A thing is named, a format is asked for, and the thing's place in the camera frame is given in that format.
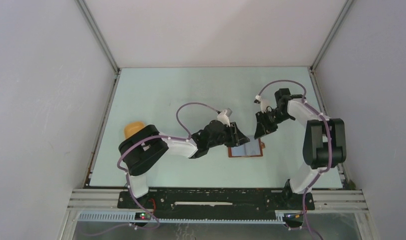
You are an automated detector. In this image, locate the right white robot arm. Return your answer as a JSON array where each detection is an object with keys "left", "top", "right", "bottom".
[{"left": 254, "top": 88, "right": 346, "bottom": 209}]

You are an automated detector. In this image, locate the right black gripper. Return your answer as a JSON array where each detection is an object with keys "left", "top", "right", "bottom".
[{"left": 254, "top": 109, "right": 293, "bottom": 139}]

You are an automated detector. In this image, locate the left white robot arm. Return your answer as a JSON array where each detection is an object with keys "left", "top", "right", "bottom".
[{"left": 118, "top": 120, "right": 250, "bottom": 208}]

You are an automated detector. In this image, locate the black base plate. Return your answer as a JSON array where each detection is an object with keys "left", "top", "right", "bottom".
[{"left": 117, "top": 187, "right": 315, "bottom": 220}]

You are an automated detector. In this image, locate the white cable duct strip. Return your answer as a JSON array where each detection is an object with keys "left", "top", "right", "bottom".
[{"left": 77, "top": 211, "right": 285, "bottom": 224}]

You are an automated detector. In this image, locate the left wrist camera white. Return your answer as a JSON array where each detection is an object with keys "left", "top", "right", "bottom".
[{"left": 217, "top": 108, "right": 232, "bottom": 127}]

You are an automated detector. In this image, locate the aluminium frame rail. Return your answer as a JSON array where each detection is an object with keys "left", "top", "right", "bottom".
[{"left": 67, "top": 188, "right": 369, "bottom": 214}]

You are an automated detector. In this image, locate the brown leather card holder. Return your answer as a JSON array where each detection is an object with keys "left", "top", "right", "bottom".
[{"left": 228, "top": 137, "right": 265, "bottom": 158}]

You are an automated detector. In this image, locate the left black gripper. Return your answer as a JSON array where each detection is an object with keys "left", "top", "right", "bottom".
[{"left": 208, "top": 122, "right": 250, "bottom": 149}]

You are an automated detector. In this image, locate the orange plastic card tray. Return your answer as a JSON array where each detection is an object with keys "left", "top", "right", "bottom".
[{"left": 124, "top": 121, "right": 146, "bottom": 139}]

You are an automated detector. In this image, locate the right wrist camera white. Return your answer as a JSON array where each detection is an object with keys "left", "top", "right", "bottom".
[{"left": 254, "top": 95, "right": 270, "bottom": 113}]

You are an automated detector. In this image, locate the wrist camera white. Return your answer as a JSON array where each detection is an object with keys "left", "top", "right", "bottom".
[
  {"left": 254, "top": 95, "right": 270, "bottom": 113},
  {"left": 217, "top": 108, "right": 232, "bottom": 127}
]

